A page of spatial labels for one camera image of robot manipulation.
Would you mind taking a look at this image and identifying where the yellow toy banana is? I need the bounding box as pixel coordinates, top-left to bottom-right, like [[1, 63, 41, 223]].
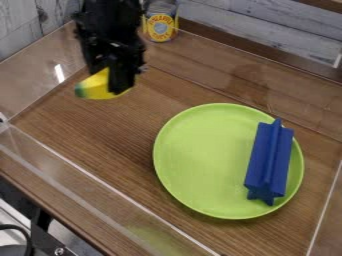
[[75, 68, 127, 100]]

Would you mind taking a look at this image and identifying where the black metal table bracket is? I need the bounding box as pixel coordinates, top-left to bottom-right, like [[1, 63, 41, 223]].
[[31, 208, 78, 256]]

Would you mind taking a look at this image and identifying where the clear acrylic front wall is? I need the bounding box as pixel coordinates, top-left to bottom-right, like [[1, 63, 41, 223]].
[[0, 113, 219, 256]]

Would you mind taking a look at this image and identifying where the yellow labelled tin can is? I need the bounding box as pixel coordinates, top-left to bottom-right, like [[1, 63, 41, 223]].
[[143, 0, 179, 43]]

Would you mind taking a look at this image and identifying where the green round plate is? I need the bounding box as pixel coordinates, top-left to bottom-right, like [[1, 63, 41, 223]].
[[152, 103, 305, 220]]

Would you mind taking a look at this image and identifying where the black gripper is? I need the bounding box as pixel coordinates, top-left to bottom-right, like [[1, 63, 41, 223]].
[[72, 0, 146, 95]]

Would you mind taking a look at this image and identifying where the blue star-shaped block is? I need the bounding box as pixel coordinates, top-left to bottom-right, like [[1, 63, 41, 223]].
[[243, 119, 294, 206]]

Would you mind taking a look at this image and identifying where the black cable under table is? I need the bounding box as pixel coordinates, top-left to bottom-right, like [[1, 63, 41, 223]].
[[0, 223, 35, 256]]

